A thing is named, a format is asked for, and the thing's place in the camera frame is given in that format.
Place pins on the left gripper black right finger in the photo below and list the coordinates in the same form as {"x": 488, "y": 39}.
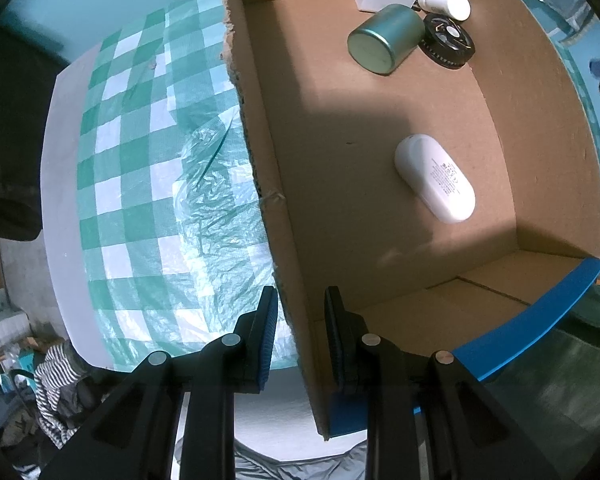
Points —
{"x": 424, "y": 414}

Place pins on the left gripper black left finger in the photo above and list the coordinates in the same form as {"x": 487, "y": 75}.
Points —
{"x": 175, "y": 406}

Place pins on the white oval case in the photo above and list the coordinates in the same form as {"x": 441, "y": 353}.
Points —
{"x": 435, "y": 178}

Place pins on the blue-edged cardboard box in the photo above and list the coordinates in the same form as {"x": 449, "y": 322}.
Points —
{"x": 322, "y": 133}

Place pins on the small white bottle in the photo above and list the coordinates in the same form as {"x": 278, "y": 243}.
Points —
{"x": 459, "y": 10}

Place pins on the striped cloth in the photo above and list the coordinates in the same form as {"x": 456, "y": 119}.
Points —
{"x": 67, "y": 391}

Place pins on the green checkered tablecloth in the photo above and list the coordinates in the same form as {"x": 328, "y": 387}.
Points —
{"x": 172, "y": 237}

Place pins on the round black fan disc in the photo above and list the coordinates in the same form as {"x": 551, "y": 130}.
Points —
{"x": 446, "y": 42}

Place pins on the green metallic cylinder can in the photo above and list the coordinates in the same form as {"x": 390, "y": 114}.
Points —
{"x": 386, "y": 39}

